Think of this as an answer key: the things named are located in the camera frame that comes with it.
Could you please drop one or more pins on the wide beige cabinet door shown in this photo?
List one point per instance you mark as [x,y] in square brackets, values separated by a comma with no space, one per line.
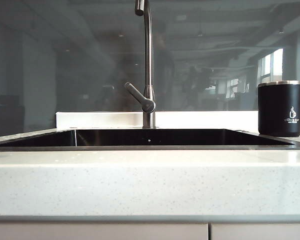
[97,232]

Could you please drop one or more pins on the brushed steel gooseneck faucet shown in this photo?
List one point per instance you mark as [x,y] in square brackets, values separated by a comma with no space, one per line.
[148,62]

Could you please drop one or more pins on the narrow beige cabinet door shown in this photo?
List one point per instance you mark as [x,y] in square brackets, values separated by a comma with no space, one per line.
[261,232]

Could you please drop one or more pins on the black steel mug with logo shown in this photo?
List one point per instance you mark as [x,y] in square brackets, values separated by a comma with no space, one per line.
[280,110]

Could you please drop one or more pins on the black undermount sink basin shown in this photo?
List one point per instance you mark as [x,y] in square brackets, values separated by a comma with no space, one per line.
[165,138]

